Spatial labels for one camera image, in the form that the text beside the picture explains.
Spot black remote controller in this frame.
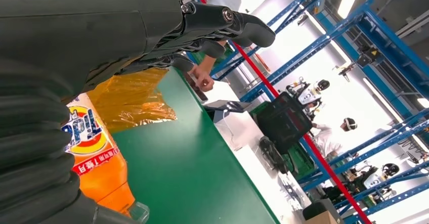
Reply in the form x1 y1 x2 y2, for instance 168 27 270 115
259 136 289 175

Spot black tablet on stand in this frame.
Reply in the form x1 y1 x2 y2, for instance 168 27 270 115
203 100 247 121

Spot orange detergent bottle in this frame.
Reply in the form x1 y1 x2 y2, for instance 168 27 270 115
62 93 150 224

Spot black smartphone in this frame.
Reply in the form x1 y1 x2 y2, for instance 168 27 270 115
185 72 209 103

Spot white desk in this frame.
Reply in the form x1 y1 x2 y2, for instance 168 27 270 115
201 80 314 224

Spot person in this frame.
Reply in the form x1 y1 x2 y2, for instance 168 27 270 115
312 117 358 158
191 39 229 93

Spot blue steel rack frame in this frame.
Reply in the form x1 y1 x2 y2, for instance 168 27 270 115
186 0 429 116
296 108 429 224

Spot black bag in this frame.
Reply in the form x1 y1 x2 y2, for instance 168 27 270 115
256 92 313 154

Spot white humanoid robot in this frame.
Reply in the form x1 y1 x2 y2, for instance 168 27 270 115
286 76 331 119
348 162 401 203

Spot brown cardboard box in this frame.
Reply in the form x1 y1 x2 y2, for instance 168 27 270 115
303 199 344 224

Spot red pole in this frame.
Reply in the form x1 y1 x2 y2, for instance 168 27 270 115
197 0 373 224

